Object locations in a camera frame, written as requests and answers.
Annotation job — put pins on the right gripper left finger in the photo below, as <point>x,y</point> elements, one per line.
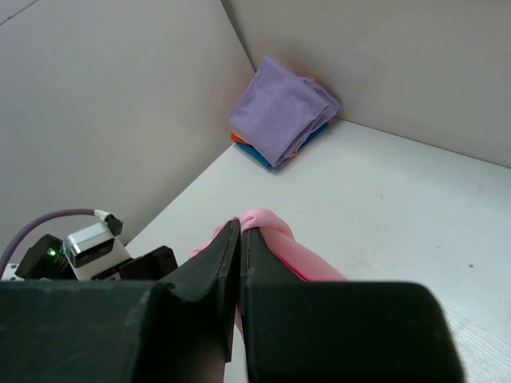
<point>176,329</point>

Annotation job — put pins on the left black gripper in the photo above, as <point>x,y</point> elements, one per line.
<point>152,266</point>

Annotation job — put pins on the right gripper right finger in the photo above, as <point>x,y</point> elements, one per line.
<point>299,331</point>

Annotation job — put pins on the pink t shirt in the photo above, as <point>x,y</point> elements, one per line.
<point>302,262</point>

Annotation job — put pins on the orange folded t shirt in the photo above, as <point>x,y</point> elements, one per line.
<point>238,139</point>

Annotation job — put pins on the blue folded t shirt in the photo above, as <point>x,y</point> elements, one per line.
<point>274,155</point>

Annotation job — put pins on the purple folded t shirt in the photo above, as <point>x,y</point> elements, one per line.
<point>279,106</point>

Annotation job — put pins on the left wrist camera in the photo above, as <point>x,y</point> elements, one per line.
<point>93,250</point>

